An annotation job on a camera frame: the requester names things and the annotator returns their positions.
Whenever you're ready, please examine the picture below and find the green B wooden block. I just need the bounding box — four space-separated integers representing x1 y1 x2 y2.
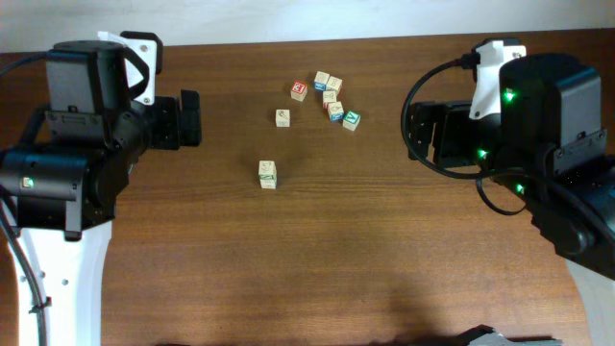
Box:
259 174 277 181

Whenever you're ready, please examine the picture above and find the yellow number eleven block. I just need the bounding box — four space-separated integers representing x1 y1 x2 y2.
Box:
260 180 277 189

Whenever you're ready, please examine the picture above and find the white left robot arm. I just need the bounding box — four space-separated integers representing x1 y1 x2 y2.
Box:
1 31 202 345

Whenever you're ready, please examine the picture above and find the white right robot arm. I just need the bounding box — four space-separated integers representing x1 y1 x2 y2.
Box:
401 54 614 345

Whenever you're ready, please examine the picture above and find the green V wooden block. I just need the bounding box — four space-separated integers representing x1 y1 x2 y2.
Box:
342 111 361 132

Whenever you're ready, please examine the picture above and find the blue ice cream block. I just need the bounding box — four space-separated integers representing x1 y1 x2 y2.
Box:
327 101 345 122

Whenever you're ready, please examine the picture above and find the letter I wooden block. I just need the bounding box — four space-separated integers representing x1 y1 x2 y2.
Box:
326 76 343 94

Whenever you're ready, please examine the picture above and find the letter Y wooden block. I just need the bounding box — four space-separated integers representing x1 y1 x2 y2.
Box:
322 90 337 110

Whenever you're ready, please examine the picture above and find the red number three block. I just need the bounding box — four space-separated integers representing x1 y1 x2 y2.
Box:
290 82 308 102

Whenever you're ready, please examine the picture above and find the blue L wooden block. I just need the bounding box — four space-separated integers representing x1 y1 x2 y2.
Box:
313 71 331 91

